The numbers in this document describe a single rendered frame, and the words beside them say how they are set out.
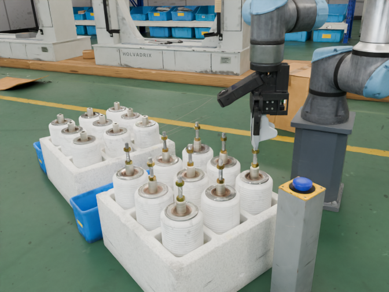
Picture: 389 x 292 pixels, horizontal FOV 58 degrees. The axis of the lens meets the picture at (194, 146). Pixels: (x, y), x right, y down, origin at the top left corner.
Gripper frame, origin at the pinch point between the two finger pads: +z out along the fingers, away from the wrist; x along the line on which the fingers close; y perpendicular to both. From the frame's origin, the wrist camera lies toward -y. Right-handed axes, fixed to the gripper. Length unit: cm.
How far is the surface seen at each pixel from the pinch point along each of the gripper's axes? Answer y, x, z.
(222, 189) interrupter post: -7.8, -8.8, 7.8
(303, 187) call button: 8.5, -17.7, 2.0
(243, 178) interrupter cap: -2.1, -0.9, 9.3
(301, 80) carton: 33, 93, 7
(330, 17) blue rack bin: 144, 424, 3
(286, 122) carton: 28, 96, 30
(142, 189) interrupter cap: -27.6, -6.7, 9.2
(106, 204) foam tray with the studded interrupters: -38.8, -2.4, 16.7
